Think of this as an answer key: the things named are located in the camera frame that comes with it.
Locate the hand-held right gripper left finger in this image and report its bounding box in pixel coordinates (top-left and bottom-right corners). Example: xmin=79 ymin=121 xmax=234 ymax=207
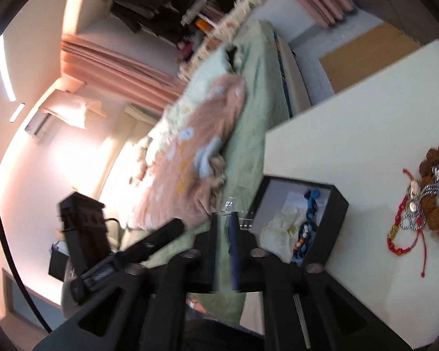
xmin=32 ymin=213 xmax=221 ymax=351

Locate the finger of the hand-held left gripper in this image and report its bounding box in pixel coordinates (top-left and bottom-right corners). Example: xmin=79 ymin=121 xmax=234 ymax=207
xmin=75 ymin=218 xmax=186 ymax=293

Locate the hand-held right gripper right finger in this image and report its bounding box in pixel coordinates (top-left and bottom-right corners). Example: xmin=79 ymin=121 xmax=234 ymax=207
xmin=229 ymin=213 xmax=415 ymax=351

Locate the black jewelry box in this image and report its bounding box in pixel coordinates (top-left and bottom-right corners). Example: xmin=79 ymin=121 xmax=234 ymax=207
xmin=248 ymin=175 xmax=350 ymax=268

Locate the black bag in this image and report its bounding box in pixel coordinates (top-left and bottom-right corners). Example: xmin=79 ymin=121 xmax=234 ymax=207
xmin=48 ymin=243 xmax=71 ymax=283

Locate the clear plastic pouch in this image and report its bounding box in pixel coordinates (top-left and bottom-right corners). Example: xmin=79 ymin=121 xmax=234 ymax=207
xmin=260 ymin=205 xmax=301 ymax=263

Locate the pink patterned blanket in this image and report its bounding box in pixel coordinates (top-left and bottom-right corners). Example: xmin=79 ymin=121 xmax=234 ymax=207
xmin=126 ymin=73 xmax=248 ymax=229

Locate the cream hanging cloth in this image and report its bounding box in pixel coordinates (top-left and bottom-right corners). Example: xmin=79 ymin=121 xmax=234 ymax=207
xmin=38 ymin=93 xmax=107 ymax=129

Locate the bed with green sheet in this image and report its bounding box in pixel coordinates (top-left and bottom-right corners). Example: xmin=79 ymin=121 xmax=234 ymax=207
xmin=62 ymin=20 xmax=291 ymax=323

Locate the pale green quilt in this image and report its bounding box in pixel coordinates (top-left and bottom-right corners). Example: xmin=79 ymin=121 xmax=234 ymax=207
xmin=157 ymin=48 xmax=235 ymax=118

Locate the ceiling strip light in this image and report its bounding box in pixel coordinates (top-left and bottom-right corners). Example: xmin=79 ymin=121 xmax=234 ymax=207
xmin=0 ymin=34 xmax=17 ymax=102

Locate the white mattress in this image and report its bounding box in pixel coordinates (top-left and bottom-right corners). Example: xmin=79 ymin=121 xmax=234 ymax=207
xmin=274 ymin=32 xmax=312 ymax=118

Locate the dark clothes rack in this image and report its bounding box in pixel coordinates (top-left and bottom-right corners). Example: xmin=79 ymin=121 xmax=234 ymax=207
xmin=109 ymin=0 xmax=207 ymax=42

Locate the brown cardboard sheet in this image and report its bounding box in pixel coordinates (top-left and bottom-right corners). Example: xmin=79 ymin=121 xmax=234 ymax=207
xmin=319 ymin=22 xmax=422 ymax=94

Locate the cream patterned cloth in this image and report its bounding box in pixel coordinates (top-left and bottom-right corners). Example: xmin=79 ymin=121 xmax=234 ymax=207
xmin=179 ymin=0 xmax=279 ymax=78

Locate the blue bead necklace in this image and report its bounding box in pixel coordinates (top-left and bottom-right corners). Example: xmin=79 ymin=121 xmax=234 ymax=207
xmin=291 ymin=188 xmax=324 ymax=264

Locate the black cable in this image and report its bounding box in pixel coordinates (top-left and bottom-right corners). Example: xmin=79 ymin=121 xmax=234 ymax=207
xmin=0 ymin=171 xmax=52 ymax=334

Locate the wall air conditioner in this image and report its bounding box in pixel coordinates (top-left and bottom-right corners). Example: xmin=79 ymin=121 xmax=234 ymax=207
xmin=24 ymin=111 xmax=54 ymax=140

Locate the red bead bracelet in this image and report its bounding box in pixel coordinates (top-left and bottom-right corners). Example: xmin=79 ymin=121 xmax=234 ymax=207
xmin=386 ymin=168 xmax=431 ymax=278

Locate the brown seed bead bracelet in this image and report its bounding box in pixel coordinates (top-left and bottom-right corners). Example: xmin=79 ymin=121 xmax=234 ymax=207
xmin=419 ymin=144 xmax=439 ymax=242

